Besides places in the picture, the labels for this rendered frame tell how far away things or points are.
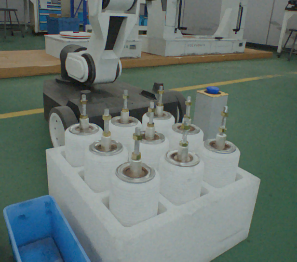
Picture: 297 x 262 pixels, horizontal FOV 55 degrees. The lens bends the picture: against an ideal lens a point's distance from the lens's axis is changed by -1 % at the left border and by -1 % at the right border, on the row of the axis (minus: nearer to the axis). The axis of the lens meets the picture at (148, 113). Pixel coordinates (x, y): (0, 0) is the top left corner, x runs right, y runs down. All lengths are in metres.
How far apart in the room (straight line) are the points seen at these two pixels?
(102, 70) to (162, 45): 2.08
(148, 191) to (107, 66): 0.84
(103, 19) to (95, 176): 0.69
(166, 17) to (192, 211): 2.86
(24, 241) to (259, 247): 0.57
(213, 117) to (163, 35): 2.47
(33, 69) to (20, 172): 1.52
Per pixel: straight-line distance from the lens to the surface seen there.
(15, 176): 1.07
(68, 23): 5.17
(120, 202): 0.55
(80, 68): 1.30
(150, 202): 0.55
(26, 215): 0.75
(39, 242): 0.79
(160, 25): 3.35
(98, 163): 0.61
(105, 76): 1.31
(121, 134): 0.76
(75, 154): 0.73
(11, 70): 2.47
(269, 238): 0.88
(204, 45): 3.72
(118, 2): 1.17
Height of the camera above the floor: 0.54
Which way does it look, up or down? 19 degrees down
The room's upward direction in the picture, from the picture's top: 4 degrees clockwise
